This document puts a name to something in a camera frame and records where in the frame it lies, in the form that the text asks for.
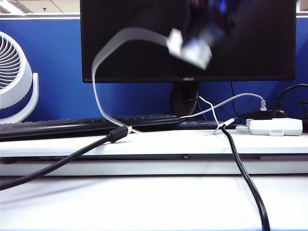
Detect white power strip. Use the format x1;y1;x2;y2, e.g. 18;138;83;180
245;117;303;137

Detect black round plug cable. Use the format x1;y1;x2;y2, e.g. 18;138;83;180
271;83;308;119

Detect thin black monitor cable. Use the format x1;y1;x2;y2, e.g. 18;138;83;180
230;81;239;118

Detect white raised desk platform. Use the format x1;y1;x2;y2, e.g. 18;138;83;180
0;129;308;178

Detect white desk fan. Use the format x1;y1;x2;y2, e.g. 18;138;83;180
0;31;39;125

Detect black HDMI cable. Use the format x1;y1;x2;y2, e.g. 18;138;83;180
0;125;132;191

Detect white Type-C charging cable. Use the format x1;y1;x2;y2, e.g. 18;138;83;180
92;27;220;136

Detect black computer keyboard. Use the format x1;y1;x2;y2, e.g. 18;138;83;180
0;114;181;142

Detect black ASUS computer monitor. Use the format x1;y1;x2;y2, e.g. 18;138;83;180
80;0;296;84

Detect white charging base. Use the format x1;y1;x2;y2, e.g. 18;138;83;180
166;27;213;71

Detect black monitor stand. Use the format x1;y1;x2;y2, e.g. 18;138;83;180
169;81;200;117

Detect thick black power cable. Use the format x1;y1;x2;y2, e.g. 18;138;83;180
216;109;274;231

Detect thin black mouse cable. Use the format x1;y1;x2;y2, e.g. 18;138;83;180
297;99;308;114

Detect grey cable with plug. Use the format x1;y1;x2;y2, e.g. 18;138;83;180
179;92;267;120

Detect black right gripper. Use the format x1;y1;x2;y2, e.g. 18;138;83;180
185;0;234;46

